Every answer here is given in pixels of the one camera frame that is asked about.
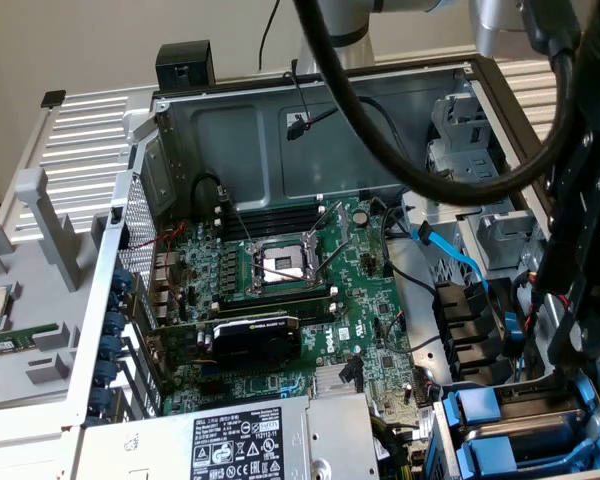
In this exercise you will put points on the grey parts rack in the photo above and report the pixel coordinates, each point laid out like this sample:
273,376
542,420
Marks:
40,300

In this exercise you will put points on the silver coin battery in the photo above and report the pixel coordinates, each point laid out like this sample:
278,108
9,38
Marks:
361,217

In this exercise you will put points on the grey power supply unit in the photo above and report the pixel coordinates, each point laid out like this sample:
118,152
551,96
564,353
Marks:
330,430

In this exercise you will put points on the metal socket cover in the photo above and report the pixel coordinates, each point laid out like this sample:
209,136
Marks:
340,220

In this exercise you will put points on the silver finned heat sink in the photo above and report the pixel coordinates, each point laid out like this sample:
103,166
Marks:
327,380

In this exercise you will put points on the hard disk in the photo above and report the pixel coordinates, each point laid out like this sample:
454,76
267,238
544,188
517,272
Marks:
472,407

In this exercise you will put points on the CPU socket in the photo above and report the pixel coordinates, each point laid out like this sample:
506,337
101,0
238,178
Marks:
280,262

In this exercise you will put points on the black RAM slot pair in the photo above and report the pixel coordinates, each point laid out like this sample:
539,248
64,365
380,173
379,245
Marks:
275,302
275,220

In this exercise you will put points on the grey metal drive cage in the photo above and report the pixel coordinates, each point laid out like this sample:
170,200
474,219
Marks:
510,235

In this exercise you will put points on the green Dell motherboard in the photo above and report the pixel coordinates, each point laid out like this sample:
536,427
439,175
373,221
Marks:
360,300

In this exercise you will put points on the small black camera box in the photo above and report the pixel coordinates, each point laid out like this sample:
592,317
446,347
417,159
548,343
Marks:
185,57

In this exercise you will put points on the green RAM stick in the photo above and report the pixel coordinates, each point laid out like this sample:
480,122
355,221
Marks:
10,341

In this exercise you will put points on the open grey PC case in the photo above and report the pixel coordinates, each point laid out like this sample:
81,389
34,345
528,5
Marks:
260,150

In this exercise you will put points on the black graphics card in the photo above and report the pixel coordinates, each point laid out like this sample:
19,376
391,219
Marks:
255,342

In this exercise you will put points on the blue drive caddy brackets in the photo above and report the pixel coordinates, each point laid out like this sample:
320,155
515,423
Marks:
442,450

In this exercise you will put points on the blue disk carrier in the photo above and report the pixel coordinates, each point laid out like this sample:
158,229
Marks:
485,452

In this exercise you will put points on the thin metal locking lever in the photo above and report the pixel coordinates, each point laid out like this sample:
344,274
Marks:
237,217

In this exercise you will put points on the blue slot latch row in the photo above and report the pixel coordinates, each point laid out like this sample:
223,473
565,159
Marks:
112,322

